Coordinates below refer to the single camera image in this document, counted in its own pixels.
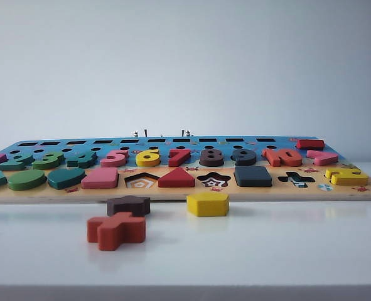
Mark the yellow math sign piece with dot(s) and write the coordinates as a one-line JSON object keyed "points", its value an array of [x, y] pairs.
{"points": [[348, 179]]}

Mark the teal teardrop block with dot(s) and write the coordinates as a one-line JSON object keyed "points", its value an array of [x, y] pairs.
{"points": [[66, 181]]}

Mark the orange cross block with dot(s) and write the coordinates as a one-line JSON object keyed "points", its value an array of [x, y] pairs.
{"points": [[116, 233]]}

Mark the orange number ten piece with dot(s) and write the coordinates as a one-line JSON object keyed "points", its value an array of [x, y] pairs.
{"points": [[276, 159]]}

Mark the green oval block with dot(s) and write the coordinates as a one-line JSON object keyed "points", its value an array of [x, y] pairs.
{"points": [[26, 181]]}

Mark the teal number four piece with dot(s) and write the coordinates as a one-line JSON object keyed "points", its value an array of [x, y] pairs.
{"points": [[83, 162]]}

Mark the pink number five piece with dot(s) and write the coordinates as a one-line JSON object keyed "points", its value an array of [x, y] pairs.
{"points": [[113, 162]]}

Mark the brown number eight piece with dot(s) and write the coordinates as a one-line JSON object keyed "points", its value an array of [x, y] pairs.
{"points": [[211, 162]]}

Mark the brown star block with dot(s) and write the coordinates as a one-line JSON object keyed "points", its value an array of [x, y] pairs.
{"points": [[125, 205]]}

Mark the red minus sign piece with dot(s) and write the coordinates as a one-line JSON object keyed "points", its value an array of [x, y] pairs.
{"points": [[310, 144]]}

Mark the dark blue rectangular block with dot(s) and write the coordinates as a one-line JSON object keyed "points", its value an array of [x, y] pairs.
{"points": [[252, 177]]}

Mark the yellow number six piece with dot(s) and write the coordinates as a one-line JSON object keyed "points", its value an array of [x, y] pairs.
{"points": [[146, 162]]}

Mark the pink rectangle block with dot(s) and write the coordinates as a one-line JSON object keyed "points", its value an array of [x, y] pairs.
{"points": [[98, 181]]}

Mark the red number seven piece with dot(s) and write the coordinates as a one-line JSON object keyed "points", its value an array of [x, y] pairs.
{"points": [[177, 158]]}

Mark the green number three piece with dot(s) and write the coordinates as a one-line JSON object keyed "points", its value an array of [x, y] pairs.
{"points": [[47, 163]]}

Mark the wooden number shape puzzle board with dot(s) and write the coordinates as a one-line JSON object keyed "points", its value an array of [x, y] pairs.
{"points": [[266, 192]]}

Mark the pink greater-than sign piece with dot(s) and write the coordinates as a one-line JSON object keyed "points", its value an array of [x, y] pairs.
{"points": [[323, 160]]}

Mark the yellow pentagon block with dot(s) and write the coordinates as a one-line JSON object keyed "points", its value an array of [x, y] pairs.
{"points": [[207, 205]]}

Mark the green number two piece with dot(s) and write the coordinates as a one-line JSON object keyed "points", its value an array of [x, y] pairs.
{"points": [[14, 165]]}

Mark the red triangle block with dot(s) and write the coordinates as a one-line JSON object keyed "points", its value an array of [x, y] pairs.
{"points": [[176, 179]]}

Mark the dark blue number nine piece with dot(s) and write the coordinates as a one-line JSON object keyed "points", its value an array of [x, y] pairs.
{"points": [[246, 162]]}

